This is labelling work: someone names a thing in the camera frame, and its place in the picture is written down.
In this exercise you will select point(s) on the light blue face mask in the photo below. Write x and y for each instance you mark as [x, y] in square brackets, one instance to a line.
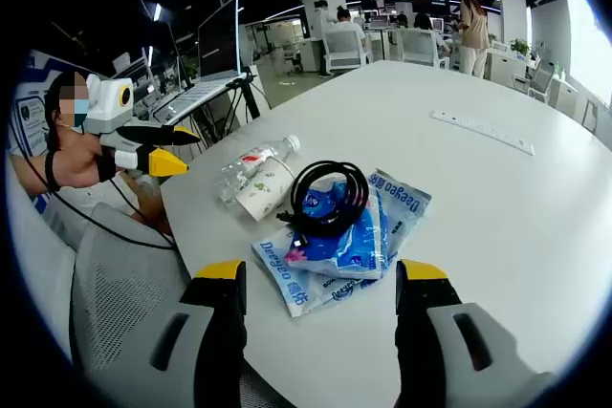
[81, 112]

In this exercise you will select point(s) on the blue tissue packet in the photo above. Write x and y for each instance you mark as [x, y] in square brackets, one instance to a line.
[344, 245]

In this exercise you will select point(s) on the clear blue-print packet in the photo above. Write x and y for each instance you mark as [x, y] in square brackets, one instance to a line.
[406, 207]

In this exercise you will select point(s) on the white office chair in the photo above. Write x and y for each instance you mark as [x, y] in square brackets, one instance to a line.
[344, 47]
[421, 45]

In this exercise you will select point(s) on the white table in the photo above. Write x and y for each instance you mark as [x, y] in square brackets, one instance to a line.
[478, 236]

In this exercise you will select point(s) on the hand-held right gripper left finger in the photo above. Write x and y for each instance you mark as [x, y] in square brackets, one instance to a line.
[210, 341]

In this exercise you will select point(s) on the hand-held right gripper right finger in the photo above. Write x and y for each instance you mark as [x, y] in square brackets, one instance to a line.
[430, 346]

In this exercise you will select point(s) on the person's head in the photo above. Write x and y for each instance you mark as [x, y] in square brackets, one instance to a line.
[53, 92]

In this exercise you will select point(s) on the black laptop stand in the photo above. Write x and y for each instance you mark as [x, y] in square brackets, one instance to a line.
[252, 98]

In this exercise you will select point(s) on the white power socket strip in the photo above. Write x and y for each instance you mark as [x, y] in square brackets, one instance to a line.
[483, 132]

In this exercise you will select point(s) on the clear plastic water bottle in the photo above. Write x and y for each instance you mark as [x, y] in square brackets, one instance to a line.
[258, 152]

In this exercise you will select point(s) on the white paper cup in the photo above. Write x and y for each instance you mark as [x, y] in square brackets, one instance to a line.
[263, 188]

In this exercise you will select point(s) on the blue white wall poster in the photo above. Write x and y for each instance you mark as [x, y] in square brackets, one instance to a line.
[28, 116]

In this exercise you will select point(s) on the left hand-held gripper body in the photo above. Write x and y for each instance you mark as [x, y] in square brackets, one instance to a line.
[107, 102]

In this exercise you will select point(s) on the potted green plant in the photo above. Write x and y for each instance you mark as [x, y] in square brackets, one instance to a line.
[520, 46]

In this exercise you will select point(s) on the grey mesh office chair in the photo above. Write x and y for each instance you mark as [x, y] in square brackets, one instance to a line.
[119, 284]

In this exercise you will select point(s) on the silver open laptop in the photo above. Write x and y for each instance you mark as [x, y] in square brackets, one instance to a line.
[220, 40]

